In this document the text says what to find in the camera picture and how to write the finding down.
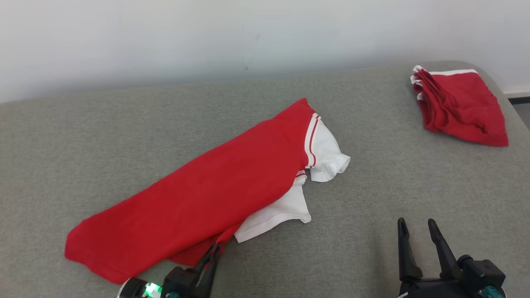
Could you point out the red shorts white stripe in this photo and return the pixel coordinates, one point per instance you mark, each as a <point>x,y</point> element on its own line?
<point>463,107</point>

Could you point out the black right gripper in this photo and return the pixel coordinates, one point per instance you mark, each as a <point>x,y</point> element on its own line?
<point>430,289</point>

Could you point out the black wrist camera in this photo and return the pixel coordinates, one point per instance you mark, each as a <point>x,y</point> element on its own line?
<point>180,283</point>
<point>482,273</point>

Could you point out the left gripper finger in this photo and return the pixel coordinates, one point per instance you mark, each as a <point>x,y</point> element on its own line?
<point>203,269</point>
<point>212,277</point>

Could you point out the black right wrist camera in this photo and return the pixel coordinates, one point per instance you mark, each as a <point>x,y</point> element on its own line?
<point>482,273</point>

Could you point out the red basketball jersey white trim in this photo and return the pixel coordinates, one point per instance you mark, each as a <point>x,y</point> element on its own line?
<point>207,194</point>

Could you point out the white black skirting board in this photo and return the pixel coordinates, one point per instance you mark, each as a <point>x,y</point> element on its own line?
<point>517,99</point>

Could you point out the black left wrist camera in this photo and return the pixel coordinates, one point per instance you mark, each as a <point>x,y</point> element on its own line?
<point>180,283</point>

